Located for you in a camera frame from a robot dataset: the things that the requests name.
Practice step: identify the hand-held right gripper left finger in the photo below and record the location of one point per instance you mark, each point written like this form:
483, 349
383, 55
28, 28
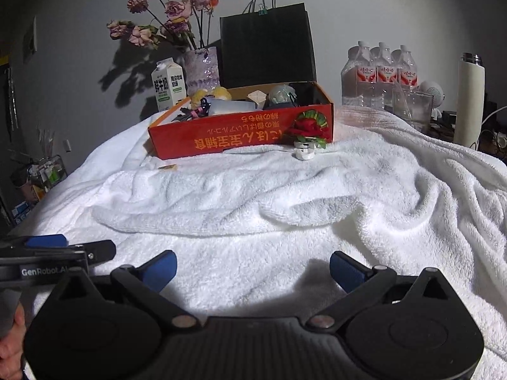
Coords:
162, 269

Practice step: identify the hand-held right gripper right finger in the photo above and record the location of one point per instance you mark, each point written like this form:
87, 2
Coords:
344, 269

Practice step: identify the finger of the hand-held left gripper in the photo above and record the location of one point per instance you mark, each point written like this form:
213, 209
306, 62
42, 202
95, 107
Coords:
45, 241
101, 251

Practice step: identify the red cardboard box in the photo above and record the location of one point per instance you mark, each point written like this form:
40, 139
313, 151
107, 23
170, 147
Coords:
178, 142

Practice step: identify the black pink hair accessory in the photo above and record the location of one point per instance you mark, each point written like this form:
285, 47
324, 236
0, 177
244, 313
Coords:
198, 107

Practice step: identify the white plastic case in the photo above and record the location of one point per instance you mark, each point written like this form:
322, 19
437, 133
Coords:
229, 107

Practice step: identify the person's left hand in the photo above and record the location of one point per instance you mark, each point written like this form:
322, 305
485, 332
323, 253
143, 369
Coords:
8, 356

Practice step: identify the blue white packet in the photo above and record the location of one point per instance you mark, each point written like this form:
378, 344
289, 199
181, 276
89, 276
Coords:
21, 211

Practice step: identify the white terry towel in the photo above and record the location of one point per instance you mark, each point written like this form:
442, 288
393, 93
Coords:
237, 206

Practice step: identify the small gold wrapper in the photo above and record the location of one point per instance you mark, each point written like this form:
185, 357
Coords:
168, 167

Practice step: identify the small rose flower pot toy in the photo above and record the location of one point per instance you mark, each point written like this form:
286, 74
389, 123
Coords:
304, 152

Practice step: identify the white milk carton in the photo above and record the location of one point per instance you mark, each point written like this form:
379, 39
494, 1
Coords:
166, 87

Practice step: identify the clear glass container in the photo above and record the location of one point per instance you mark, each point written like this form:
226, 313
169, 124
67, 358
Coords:
416, 107

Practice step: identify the yellow plush toy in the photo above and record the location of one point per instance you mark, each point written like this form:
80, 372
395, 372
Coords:
222, 94

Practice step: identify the small brown paper box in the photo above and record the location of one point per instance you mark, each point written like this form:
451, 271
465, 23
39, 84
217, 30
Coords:
257, 99

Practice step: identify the shrink-wrapped water bottle pack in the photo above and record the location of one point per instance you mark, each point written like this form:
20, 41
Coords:
364, 75

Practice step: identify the white round gadget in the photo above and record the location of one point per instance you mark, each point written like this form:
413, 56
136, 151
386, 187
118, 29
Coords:
431, 89

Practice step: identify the purple glass vase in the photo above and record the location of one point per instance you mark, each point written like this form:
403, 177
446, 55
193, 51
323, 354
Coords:
202, 71

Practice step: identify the white thermos bottle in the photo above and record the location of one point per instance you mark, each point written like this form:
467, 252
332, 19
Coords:
469, 99

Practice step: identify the black paper bag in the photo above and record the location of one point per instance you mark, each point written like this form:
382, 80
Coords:
265, 47

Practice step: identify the dried rose bouquet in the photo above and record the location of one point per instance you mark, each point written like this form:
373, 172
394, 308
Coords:
178, 8

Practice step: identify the green binder clip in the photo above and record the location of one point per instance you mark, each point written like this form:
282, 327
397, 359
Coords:
262, 10

